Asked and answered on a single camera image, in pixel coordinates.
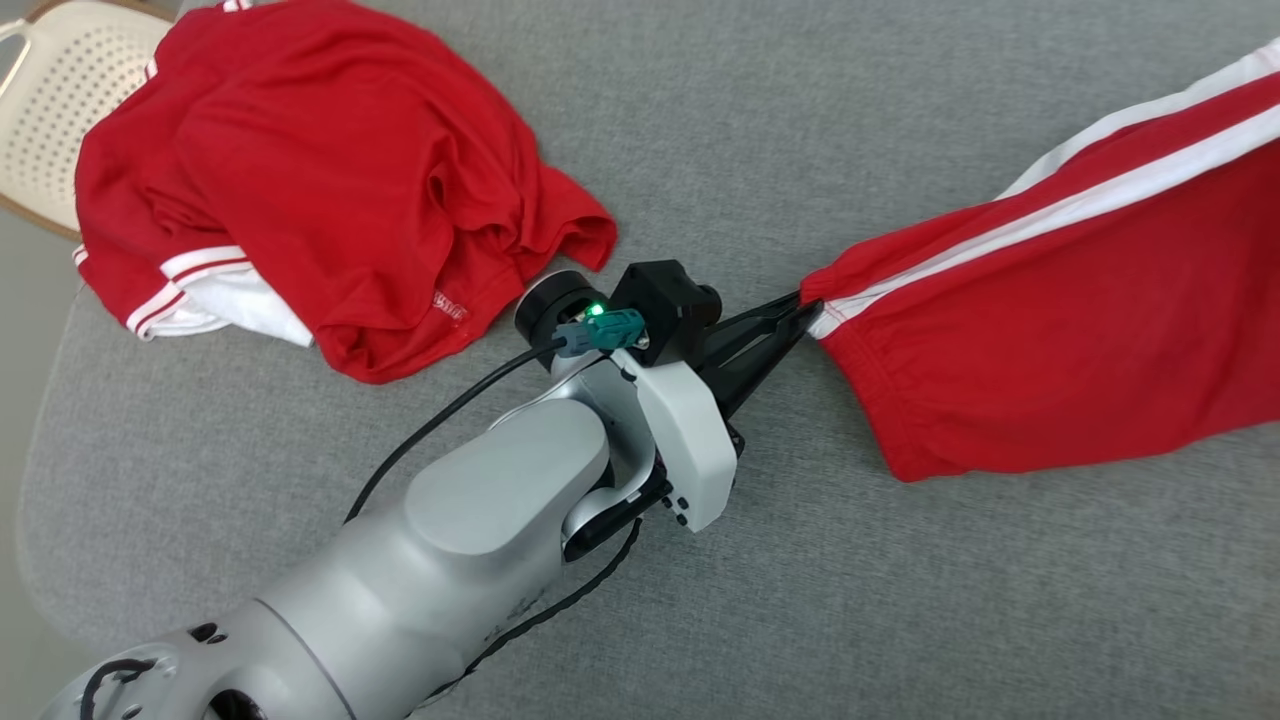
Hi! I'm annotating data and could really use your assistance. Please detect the red trousers white stripes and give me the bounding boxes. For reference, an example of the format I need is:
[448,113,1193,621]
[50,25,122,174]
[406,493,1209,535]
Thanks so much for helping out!
[800,40,1280,484]

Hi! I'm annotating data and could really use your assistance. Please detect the black left camera cable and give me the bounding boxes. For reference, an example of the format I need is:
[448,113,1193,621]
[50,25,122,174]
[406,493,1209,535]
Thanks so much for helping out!
[343,338,567,525]

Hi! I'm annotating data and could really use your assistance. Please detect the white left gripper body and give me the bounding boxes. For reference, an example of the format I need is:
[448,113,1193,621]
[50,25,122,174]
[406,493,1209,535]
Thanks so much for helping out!
[608,348,747,536]

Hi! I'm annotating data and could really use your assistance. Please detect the teal left camera connector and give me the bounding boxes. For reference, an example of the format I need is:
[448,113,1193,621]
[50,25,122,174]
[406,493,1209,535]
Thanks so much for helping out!
[554,308,647,359]

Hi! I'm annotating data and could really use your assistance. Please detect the cream perforated laundry basket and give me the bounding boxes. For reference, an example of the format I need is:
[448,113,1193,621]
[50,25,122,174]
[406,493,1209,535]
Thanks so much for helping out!
[0,0,177,243]

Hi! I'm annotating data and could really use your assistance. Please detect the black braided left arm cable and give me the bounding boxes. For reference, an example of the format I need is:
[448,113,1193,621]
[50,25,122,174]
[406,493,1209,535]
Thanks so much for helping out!
[425,516,643,706]

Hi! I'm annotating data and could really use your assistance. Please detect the red jersey white sleeves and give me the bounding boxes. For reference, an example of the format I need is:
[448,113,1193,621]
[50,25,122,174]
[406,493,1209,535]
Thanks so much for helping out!
[73,0,619,386]

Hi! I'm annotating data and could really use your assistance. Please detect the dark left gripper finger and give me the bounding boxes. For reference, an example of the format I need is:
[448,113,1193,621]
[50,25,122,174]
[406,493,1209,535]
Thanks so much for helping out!
[716,310,823,421]
[708,290,825,363]

